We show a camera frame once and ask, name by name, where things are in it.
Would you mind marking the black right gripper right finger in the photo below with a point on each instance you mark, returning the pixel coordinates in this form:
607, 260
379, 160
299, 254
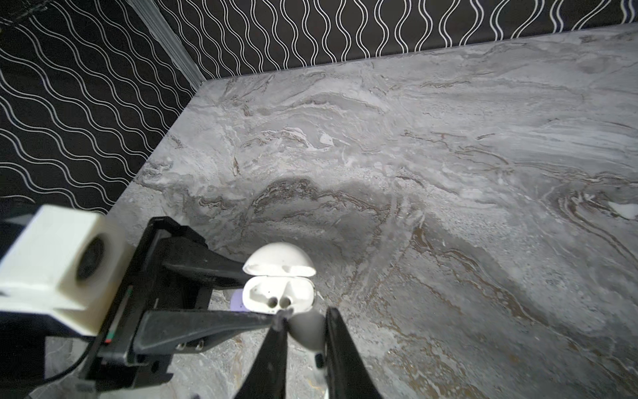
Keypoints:
347, 376

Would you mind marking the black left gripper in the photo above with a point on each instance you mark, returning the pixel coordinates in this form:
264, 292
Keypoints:
148, 284

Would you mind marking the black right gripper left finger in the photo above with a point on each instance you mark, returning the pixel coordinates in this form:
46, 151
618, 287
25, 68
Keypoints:
267, 376

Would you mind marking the white earbud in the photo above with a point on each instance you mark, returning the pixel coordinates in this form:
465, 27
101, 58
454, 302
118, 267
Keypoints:
309, 330

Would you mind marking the white earbud charging case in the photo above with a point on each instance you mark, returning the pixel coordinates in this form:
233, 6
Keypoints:
280, 279

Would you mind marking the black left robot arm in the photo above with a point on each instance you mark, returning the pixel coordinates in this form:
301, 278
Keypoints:
24, 336

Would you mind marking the purple earbud charging case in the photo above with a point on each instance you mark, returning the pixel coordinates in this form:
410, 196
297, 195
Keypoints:
236, 303

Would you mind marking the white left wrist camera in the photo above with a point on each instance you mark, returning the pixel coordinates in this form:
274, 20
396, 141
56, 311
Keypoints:
67, 264

